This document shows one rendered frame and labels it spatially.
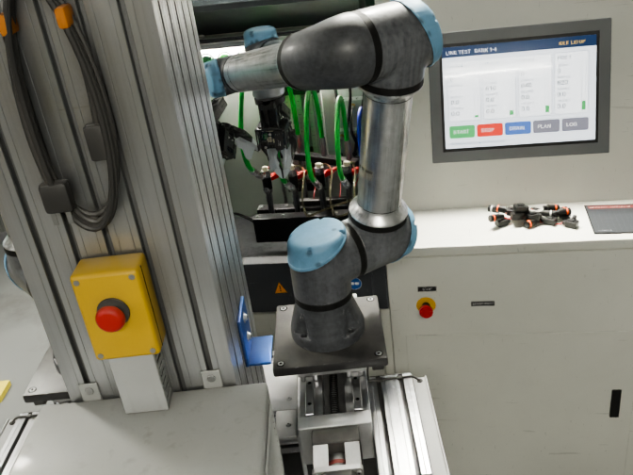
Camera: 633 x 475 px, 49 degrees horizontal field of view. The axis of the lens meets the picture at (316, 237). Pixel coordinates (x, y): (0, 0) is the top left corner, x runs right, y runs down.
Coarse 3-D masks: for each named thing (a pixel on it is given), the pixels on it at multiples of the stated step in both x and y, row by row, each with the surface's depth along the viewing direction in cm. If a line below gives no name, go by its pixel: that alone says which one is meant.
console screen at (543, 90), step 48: (480, 48) 184; (528, 48) 183; (576, 48) 181; (432, 96) 190; (480, 96) 188; (528, 96) 186; (576, 96) 184; (432, 144) 193; (480, 144) 191; (528, 144) 189; (576, 144) 187
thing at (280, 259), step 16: (256, 256) 192; (272, 256) 191; (256, 272) 190; (272, 272) 189; (288, 272) 188; (368, 272) 185; (256, 288) 192; (272, 288) 192; (288, 288) 191; (368, 288) 188; (256, 304) 195; (272, 304) 194
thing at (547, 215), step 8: (488, 208) 188; (496, 208) 186; (504, 208) 186; (512, 208) 184; (520, 208) 182; (528, 208) 182; (536, 208) 186; (544, 208) 183; (552, 208) 182; (560, 208) 182; (568, 208) 181; (496, 216) 182; (504, 216) 183; (512, 216) 182; (520, 216) 182; (528, 216) 181; (536, 216) 181; (544, 216) 182; (552, 216) 181; (560, 216) 182; (568, 216) 181; (496, 224) 184; (504, 224) 184; (528, 224) 180; (536, 224) 182; (552, 224) 181; (568, 224) 179; (576, 224) 178
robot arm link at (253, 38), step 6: (246, 30) 152; (252, 30) 151; (258, 30) 150; (264, 30) 150; (270, 30) 150; (246, 36) 151; (252, 36) 150; (258, 36) 149; (264, 36) 150; (270, 36) 150; (276, 36) 152; (246, 42) 152; (252, 42) 150; (258, 42) 150; (246, 48) 153; (252, 48) 151
